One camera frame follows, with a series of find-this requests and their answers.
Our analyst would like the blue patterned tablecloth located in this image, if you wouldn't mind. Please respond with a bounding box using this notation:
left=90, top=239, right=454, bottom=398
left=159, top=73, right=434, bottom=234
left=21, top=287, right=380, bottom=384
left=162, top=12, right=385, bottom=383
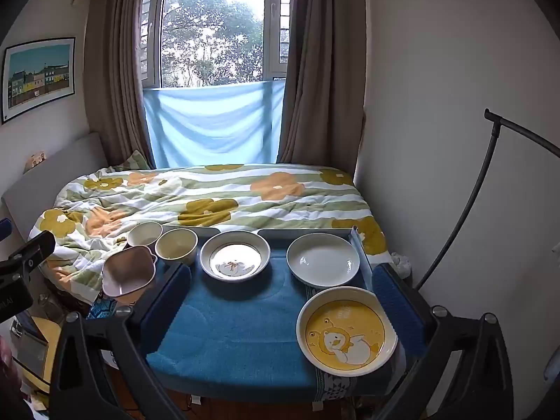
left=87, top=226, right=432, bottom=403

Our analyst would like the yellow bear print plate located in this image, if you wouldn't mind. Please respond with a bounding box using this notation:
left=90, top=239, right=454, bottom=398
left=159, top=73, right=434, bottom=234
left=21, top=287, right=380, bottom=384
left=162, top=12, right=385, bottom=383
left=296, top=286, right=399, bottom=377

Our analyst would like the brown curtain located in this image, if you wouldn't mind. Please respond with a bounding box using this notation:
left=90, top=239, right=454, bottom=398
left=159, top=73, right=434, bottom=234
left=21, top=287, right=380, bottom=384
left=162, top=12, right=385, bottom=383
left=275, top=0, right=366, bottom=165
left=83, top=0, right=165, bottom=169

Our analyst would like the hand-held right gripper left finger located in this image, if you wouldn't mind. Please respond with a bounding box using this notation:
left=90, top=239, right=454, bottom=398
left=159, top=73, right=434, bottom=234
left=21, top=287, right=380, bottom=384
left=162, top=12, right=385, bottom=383
left=50, top=265, right=193, bottom=420

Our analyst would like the yellow stool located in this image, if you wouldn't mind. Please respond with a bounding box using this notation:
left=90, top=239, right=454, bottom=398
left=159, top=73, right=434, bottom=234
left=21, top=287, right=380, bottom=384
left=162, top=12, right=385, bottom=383
left=9, top=315, right=62, bottom=399

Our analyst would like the small figure ornament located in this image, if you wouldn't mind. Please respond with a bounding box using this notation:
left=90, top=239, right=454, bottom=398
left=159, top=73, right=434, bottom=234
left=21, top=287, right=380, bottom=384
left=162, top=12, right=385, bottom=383
left=24, top=151, right=48, bottom=171

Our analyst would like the white folding table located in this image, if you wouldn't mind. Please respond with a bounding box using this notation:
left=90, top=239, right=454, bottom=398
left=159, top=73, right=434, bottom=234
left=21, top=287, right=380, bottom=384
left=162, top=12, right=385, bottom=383
left=188, top=226, right=357, bottom=242

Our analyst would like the cream bowl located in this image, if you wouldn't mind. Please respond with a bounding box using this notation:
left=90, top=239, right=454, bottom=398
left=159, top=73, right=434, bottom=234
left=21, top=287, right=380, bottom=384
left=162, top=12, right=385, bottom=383
left=155, top=228, right=198, bottom=265

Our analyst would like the white plastic bag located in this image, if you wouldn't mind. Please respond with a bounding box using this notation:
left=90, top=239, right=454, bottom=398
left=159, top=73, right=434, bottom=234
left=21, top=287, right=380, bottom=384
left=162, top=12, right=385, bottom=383
left=391, top=251, right=412, bottom=278

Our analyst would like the floral striped blanket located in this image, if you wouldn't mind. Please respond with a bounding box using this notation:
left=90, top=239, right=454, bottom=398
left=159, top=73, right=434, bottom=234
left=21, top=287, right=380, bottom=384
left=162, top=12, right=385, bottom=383
left=28, top=164, right=388, bottom=305

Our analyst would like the green pillow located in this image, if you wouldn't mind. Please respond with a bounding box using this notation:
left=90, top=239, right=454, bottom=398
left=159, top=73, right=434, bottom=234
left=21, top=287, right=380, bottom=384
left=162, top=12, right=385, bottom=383
left=109, top=149, right=154, bottom=173

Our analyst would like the pink heart-shaped bowl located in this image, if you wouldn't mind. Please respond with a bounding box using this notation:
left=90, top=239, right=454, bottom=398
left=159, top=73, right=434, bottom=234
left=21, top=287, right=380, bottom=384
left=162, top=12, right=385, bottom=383
left=101, top=246, right=158, bottom=302

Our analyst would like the plain white plate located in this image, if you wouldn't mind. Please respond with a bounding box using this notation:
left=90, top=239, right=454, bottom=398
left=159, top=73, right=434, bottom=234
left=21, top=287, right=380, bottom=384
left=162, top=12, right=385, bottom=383
left=286, top=233, right=361, bottom=288

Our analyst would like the framed wall poster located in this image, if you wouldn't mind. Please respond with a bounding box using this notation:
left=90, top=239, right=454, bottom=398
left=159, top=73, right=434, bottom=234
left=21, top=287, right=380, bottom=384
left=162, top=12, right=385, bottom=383
left=1, top=37, right=76, bottom=124

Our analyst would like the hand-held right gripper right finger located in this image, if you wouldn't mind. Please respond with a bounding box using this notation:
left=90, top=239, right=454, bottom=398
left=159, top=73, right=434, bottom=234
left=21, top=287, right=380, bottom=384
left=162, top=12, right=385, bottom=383
left=372, top=265, right=515, bottom=420

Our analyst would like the white bowl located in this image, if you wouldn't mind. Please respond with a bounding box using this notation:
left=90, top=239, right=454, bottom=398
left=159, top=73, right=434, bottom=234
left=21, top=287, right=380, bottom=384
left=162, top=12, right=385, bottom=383
left=127, top=221, right=164, bottom=248

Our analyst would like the light blue window cloth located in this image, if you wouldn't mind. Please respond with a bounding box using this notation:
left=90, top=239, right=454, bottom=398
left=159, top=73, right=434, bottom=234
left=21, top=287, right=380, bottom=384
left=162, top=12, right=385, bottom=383
left=143, top=79, right=286, bottom=169

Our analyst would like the grey headboard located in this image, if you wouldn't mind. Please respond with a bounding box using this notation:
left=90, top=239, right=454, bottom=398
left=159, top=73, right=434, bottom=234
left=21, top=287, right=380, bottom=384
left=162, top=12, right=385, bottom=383
left=2, top=132, right=110, bottom=239

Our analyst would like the black curved lamp stand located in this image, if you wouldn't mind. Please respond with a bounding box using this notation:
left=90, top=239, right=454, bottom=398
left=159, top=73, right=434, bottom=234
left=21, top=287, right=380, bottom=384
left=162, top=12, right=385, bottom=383
left=413, top=108, right=560, bottom=292

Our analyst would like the white plate duck design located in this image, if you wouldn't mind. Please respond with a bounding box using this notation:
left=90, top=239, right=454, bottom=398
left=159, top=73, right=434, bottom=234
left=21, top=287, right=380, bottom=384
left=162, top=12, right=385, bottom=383
left=200, top=230, right=271, bottom=281

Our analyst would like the window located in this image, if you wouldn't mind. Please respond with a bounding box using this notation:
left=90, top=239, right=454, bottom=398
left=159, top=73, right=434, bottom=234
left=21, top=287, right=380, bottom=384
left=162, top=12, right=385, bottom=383
left=142, top=0, right=294, bottom=88

